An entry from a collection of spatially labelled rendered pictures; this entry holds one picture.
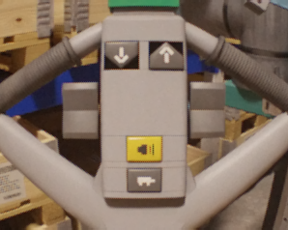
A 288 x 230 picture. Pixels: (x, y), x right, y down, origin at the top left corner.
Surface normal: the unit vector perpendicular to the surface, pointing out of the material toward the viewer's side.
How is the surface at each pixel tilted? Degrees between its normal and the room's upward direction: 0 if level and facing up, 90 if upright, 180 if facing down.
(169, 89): 74
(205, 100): 91
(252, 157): 67
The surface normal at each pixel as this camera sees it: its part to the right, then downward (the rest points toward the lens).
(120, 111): 0.01, 0.04
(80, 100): 0.01, 0.33
